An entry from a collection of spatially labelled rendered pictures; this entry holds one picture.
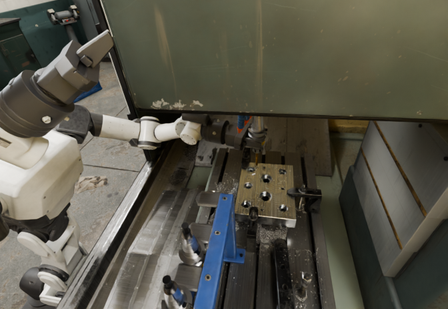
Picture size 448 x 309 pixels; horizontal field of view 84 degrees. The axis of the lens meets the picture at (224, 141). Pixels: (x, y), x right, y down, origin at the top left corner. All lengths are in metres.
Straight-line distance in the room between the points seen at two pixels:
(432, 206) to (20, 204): 1.05
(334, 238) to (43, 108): 1.30
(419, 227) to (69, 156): 1.03
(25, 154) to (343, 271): 1.24
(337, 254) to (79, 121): 1.24
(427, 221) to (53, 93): 0.85
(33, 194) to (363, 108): 0.82
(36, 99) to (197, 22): 0.26
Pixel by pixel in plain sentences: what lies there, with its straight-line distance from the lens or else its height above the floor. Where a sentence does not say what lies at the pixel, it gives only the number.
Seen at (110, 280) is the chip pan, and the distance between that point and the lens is 1.34.
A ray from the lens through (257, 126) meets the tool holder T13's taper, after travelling 0.79.
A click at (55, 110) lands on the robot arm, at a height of 1.60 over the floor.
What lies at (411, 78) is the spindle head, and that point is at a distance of 0.42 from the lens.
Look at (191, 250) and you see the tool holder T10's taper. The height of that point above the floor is 1.26.
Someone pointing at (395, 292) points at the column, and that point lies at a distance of 1.08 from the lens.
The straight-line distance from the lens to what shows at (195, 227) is 0.69.
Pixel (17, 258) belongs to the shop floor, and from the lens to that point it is 2.65.
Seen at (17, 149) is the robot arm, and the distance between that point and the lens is 0.53.
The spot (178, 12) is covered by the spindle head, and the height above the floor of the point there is 1.72.
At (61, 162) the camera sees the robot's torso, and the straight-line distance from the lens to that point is 0.92.
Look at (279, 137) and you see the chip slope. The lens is 1.75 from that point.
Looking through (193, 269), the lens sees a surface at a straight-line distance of 0.64.
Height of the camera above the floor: 1.78
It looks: 38 degrees down
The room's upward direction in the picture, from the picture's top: 5 degrees counter-clockwise
